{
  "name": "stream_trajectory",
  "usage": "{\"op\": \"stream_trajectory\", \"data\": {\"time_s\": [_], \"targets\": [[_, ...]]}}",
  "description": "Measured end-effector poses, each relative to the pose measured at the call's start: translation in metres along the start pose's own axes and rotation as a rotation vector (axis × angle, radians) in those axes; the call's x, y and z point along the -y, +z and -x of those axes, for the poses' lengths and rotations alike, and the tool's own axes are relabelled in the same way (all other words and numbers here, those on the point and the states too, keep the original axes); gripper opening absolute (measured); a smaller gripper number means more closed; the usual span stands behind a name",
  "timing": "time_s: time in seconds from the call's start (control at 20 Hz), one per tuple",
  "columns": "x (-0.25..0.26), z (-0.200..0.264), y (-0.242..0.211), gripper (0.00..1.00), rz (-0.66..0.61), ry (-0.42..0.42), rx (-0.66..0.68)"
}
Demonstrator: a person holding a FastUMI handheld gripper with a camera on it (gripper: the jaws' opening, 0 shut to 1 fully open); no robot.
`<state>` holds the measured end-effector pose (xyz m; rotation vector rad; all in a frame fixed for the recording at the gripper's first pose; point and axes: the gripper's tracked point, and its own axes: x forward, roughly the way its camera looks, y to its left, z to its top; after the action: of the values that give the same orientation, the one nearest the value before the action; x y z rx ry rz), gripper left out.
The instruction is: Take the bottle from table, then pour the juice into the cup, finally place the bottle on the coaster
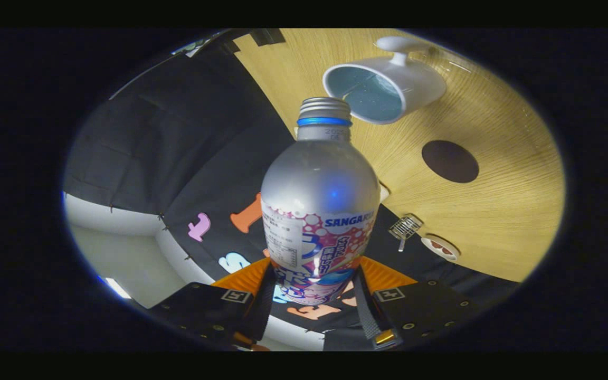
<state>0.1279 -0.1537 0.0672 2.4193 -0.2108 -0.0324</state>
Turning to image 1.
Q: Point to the black backdrop cloth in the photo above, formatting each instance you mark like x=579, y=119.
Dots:
x=177, y=132

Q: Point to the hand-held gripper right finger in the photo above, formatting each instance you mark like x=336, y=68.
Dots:
x=370, y=314

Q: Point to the white cup blue inside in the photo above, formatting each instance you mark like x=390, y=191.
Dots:
x=420, y=84

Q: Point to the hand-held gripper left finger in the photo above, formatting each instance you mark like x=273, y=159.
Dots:
x=203, y=311

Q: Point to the wooden table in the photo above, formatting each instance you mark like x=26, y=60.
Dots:
x=494, y=211

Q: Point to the red-brown food slice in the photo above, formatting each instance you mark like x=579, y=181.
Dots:
x=436, y=245
x=446, y=251

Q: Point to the dark brown round coaster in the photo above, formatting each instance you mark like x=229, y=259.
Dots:
x=450, y=161

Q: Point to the white toaster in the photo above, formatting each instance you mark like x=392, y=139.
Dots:
x=383, y=192

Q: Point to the white grey gadget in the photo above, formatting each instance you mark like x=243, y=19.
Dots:
x=194, y=47

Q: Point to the small black block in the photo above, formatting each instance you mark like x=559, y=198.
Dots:
x=267, y=37

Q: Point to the silver juice bottle printed label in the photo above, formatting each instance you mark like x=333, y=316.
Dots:
x=320, y=179

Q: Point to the white round plate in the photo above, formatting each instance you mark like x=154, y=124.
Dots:
x=426, y=243

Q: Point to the ceiling light panel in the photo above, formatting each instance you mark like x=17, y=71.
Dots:
x=117, y=288

